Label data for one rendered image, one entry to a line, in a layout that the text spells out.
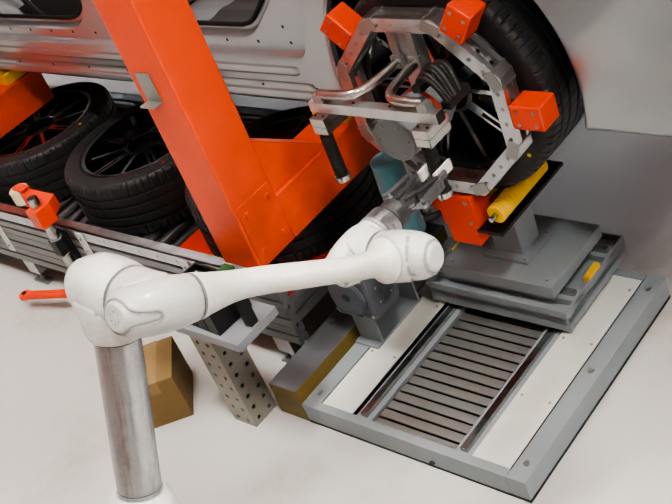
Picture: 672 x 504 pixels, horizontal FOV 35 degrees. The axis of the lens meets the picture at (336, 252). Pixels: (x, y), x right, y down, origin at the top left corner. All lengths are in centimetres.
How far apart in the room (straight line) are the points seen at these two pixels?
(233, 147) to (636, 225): 141
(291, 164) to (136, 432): 111
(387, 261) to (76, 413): 187
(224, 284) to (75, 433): 173
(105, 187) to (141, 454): 179
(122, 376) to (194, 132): 83
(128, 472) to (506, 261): 141
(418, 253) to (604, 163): 180
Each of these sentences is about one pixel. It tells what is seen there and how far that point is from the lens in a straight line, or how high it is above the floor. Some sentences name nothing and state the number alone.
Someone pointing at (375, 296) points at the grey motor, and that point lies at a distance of 317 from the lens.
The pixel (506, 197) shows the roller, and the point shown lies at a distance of 300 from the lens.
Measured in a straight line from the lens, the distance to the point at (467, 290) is 331.
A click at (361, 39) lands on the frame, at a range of 287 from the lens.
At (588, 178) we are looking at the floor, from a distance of 393.
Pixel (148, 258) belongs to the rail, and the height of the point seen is 34.
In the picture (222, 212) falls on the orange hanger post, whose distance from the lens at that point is 303.
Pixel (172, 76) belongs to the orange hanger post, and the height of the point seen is 117.
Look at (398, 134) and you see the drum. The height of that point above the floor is 87.
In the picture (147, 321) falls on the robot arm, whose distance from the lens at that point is 207.
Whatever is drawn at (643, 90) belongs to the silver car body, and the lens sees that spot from 263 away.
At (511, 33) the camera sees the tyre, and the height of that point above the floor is 103.
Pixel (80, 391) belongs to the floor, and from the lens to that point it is 398.
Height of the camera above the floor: 221
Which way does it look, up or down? 34 degrees down
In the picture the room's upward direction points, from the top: 23 degrees counter-clockwise
